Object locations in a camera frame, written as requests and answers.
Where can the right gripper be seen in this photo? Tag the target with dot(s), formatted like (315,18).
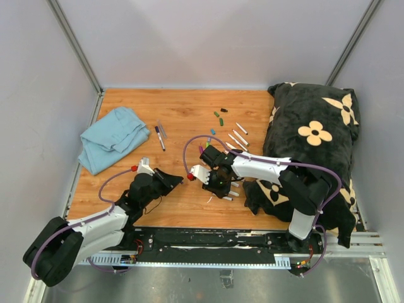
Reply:
(219,192)

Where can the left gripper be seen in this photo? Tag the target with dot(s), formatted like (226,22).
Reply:
(168,181)

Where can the sky blue cap marker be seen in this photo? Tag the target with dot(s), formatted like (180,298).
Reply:
(230,146)

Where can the dark green rainbow marker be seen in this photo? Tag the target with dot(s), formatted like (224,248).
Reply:
(238,143)

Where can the green cap marker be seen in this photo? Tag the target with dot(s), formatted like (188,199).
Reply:
(240,137)

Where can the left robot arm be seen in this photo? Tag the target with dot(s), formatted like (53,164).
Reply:
(62,244)

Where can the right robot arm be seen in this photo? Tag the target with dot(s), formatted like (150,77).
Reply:
(305,187)

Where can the grey clear pen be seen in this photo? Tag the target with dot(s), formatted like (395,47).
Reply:
(161,129)

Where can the dark blue marker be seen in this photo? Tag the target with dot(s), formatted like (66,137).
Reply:
(160,138)

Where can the light blue cloth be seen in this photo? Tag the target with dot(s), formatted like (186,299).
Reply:
(111,138)

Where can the black floral pillow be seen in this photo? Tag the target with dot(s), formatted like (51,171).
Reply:
(321,124)

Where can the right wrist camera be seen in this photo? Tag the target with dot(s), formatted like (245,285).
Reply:
(200,173)

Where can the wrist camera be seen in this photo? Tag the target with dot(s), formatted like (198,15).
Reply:
(200,173)
(143,167)

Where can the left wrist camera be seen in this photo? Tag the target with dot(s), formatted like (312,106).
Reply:
(143,167)

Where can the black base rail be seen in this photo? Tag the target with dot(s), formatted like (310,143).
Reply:
(231,249)

